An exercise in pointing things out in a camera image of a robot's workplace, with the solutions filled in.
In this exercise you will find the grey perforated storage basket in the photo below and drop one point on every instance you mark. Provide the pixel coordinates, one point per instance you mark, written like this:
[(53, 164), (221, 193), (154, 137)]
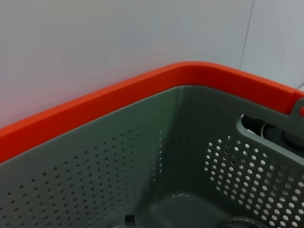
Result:
[(95, 154)]

